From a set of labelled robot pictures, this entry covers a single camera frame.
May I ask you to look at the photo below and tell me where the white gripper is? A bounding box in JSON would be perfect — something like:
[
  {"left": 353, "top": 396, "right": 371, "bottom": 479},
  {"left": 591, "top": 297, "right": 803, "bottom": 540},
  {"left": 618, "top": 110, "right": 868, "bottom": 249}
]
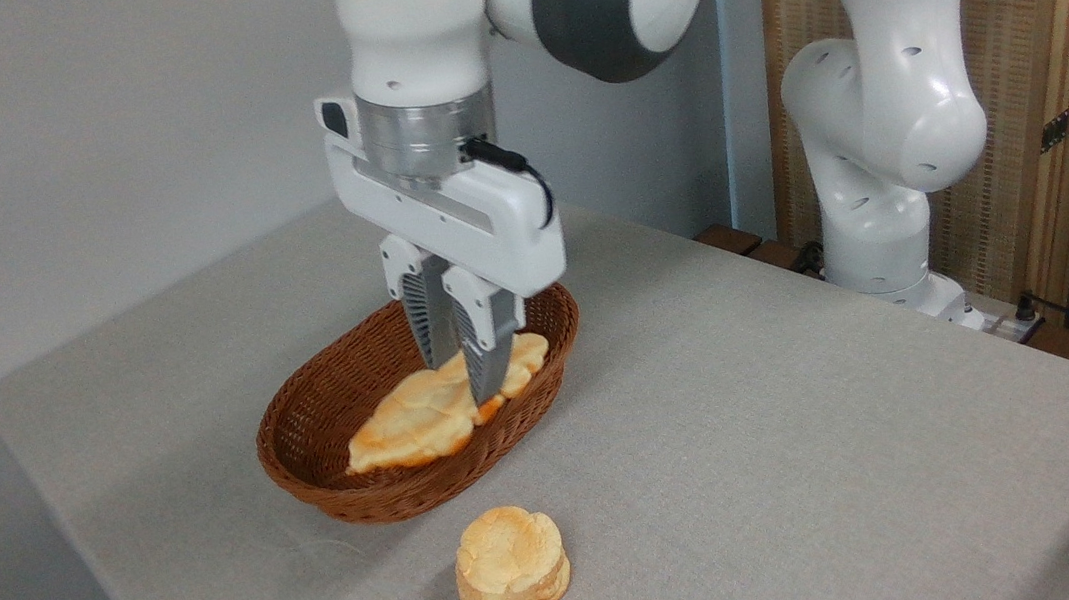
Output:
[{"left": 312, "top": 70, "right": 584, "bottom": 424}]

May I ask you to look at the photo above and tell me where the long braided bread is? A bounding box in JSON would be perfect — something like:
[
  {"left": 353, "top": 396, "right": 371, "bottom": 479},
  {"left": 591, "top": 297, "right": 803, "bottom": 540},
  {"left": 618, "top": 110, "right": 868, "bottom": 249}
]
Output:
[{"left": 332, "top": 328, "right": 563, "bottom": 477}]

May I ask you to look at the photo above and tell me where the round golden bread roll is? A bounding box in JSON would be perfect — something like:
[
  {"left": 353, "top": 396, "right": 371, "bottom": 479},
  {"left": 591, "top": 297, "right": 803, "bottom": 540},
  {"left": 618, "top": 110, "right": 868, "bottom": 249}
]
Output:
[{"left": 447, "top": 498, "right": 577, "bottom": 600}]

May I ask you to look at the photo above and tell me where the brown wicker oval basket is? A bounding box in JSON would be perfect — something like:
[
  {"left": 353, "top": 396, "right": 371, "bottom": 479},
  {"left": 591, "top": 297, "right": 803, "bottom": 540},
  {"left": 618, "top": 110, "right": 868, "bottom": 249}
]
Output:
[{"left": 240, "top": 277, "right": 603, "bottom": 539}]

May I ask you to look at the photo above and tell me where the grey tablecloth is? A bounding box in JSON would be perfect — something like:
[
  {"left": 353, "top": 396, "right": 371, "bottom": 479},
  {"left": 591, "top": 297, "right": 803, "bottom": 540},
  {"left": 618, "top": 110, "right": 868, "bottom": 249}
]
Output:
[{"left": 0, "top": 113, "right": 1069, "bottom": 600}]

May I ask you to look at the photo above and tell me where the black clamp knob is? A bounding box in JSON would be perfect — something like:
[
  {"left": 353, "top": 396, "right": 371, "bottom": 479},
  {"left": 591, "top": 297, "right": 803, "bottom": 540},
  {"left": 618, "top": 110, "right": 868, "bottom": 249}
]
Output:
[{"left": 793, "top": 240, "right": 828, "bottom": 278}]

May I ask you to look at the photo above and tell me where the white power strip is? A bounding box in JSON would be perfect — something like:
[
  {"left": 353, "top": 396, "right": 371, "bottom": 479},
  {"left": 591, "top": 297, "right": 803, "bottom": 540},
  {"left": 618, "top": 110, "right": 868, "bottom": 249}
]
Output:
[{"left": 982, "top": 305, "right": 1047, "bottom": 348}]

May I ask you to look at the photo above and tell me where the wooden woven folding screen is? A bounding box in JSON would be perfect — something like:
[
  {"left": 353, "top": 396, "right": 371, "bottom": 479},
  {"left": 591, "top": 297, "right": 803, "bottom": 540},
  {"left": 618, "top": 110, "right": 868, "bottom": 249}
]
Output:
[{"left": 751, "top": 0, "right": 1069, "bottom": 344}]

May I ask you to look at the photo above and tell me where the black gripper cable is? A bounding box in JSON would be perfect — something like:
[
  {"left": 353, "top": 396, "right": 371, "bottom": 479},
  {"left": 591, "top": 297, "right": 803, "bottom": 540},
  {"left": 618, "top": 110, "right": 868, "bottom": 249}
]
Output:
[{"left": 460, "top": 129, "right": 558, "bottom": 239}]

